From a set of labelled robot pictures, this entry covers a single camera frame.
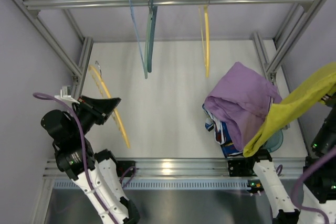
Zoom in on cream plastic hanger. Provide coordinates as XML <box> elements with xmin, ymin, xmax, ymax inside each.
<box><xmin>88</xmin><ymin>60</ymin><xmax>131</xmax><ymax>149</ymax></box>

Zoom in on yellow-green trousers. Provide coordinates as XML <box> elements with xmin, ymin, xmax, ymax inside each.
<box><xmin>243</xmin><ymin>62</ymin><xmax>335</xmax><ymax>157</ymax></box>

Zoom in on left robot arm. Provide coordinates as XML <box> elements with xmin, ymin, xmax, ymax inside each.
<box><xmin>33</xmin><ymin>93</ymin><xmax>140</xmax><ymax>223</ymax></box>

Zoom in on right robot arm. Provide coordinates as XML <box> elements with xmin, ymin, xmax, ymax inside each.
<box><xmin>228</xmin><ymin>95</ymin><xmax>335</xmax><ymax>223</ymax></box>

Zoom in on dark green hanger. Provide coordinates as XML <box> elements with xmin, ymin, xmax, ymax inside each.
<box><xmin>145</xmin><ymin>0</ymin><xmax>158</xmax><ymax>79</ymax></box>

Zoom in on yellow plastic hanger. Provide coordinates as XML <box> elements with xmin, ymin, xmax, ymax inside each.
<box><xmin>198</xmin><ymin>5</ymin><xmax>210</xmax><ymax>78</ymax></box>

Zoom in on colourful printed garment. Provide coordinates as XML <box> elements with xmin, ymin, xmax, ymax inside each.
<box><xmin>202</xmin><ymin>104</ymin><xmax>243</xmax><ymax>158</ymax></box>

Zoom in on purple garment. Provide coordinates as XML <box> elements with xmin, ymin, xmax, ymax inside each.
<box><xmin>204</xmin><ymin>62</ymin><xmax>282</xmax><ymax>151</ymax></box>

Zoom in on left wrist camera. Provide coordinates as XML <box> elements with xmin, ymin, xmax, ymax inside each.
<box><xmin>54</xmin><ymin>86</ymin><xmax>79</xmax><ymax>104</ymax></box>

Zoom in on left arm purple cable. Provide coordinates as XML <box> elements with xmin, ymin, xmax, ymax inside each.
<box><xmin>33</xmin><ymin>92</ymin><xmax>139</xmax><ymax>224</ymax></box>

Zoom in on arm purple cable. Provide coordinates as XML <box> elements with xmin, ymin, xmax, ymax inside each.
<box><xmin>33</xmin><ymin>92</ymin><xmax>139</xmax><ymax>224</ymax></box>
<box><xmin>274</xmin><ymin>146</ymin><xmax>336</xmax><ymax>224</ymax></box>

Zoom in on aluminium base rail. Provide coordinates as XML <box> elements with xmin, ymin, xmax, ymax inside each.
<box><xmin>43</xmin><ymin>157</ymin><xmax>305</xmax><ymax>179</ymax></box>

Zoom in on slotted cable duct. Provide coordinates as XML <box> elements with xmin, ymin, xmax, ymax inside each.
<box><xmin>52</xmin><ymin>178</ymin><xmax>263</xmax><ymax>190</ymax></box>

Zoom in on light blue wire hanger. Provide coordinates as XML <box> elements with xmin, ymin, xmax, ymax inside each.
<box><xmin>129</xmin><ymin>0</ymin><xmax>148</xmax><ymax>79</ymax></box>

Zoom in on aluminium hanging rail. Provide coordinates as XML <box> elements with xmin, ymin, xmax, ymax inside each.
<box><xmin>23</xmin><ymin>0</ymin><xmax>314</xmax><ymax>10</ymax></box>

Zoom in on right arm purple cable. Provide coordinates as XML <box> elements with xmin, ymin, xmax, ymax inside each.
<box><xmin>274</xmin><ymin>146</ymin><xmax>336</xmax><ymax>224</ymax></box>

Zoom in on right aluminium frame post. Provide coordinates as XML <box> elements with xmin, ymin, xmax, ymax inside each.
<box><xmin>251</xmin><ymin>0</ymin><xmax>327</xmax><ymax>83</ymax></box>

